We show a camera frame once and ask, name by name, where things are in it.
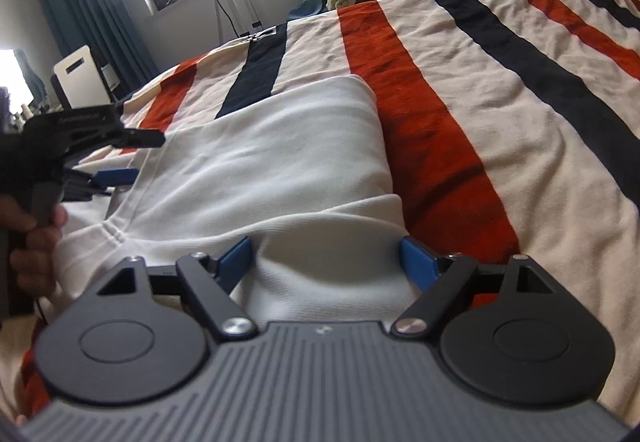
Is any person's left hand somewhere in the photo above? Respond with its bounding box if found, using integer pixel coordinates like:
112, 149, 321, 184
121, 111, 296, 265
0, 198, 69, 297

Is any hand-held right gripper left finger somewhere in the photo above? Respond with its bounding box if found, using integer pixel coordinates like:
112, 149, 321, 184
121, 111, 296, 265
95, 236, 258, 342

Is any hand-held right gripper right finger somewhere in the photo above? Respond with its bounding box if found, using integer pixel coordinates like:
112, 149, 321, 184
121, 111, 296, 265
391, 236, 555, 338

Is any striped blanket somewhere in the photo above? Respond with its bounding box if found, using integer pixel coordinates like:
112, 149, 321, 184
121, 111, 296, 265
0, 0, 640, 425

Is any white appliance with handle slot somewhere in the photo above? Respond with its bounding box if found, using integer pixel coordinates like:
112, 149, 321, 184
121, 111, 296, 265
51, 44, 119, 111

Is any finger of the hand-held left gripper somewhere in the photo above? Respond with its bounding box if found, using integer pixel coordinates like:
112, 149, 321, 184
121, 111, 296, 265
59, 103, 167, 159
61, 167, 142, 201

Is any white sweater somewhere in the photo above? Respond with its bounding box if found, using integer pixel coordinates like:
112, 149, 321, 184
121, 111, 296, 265
54, 74, 422, 323

